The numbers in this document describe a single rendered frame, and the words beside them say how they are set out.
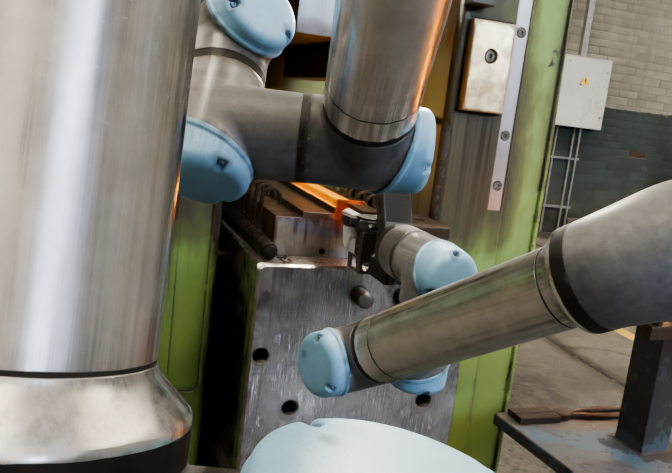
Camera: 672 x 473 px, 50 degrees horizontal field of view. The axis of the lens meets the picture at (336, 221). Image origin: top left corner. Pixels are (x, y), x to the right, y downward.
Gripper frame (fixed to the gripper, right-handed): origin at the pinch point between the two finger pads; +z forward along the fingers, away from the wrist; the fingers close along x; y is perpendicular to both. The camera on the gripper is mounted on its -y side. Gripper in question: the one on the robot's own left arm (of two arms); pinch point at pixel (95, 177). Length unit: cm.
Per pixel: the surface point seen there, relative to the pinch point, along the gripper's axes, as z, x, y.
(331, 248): 9.9, -44.3, -8.2
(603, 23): 213, -727, 274
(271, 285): 11.8, -31.7, -12.9
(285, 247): 12.9, -37.1, -6.7
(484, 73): -8, -77, 19
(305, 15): -5.2, -36.3, 25.4
